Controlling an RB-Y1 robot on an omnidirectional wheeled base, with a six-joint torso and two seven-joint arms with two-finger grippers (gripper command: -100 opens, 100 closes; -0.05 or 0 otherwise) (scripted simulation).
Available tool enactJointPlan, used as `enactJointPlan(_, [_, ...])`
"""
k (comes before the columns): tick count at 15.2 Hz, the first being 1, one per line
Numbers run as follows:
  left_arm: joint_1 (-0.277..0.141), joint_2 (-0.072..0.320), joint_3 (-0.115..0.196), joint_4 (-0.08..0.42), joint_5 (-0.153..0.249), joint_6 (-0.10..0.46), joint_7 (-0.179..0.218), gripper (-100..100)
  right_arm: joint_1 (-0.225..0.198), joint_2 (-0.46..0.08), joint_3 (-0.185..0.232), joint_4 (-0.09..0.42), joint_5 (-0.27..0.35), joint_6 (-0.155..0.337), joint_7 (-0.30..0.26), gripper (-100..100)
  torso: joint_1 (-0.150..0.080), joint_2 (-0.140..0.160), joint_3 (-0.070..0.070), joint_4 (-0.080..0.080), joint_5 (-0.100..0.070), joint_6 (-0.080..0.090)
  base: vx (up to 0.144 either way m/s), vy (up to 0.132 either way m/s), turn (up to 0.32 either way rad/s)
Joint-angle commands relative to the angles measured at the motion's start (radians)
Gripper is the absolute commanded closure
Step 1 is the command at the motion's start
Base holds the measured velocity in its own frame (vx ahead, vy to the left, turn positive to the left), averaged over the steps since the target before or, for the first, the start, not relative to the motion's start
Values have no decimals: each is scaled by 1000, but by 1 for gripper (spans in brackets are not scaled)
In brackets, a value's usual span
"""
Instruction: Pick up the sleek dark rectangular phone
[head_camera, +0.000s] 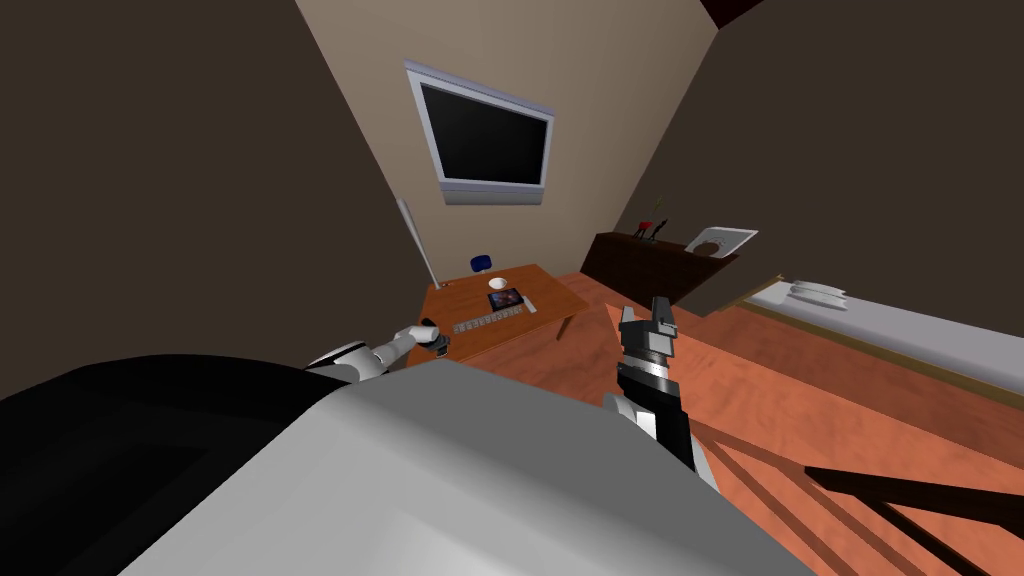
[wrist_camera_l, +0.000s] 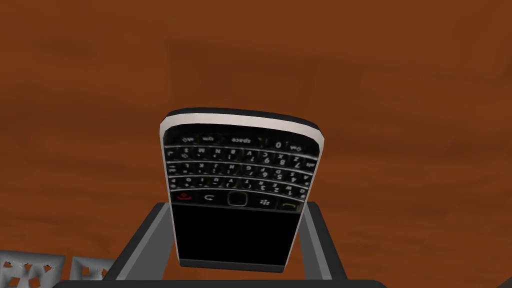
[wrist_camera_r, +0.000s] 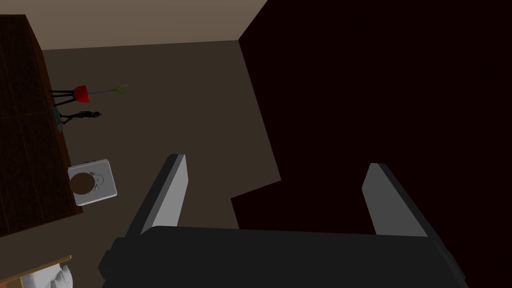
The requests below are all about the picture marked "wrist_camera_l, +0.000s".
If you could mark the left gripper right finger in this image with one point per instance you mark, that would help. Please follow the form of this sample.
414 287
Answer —
320 248

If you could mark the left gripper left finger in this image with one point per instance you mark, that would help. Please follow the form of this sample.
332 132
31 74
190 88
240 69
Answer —
148 244

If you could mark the black keypad mobile phone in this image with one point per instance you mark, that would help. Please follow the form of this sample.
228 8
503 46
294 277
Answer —
240 192

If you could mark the pale grey lattice block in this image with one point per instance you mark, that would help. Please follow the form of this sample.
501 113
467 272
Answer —
32 270

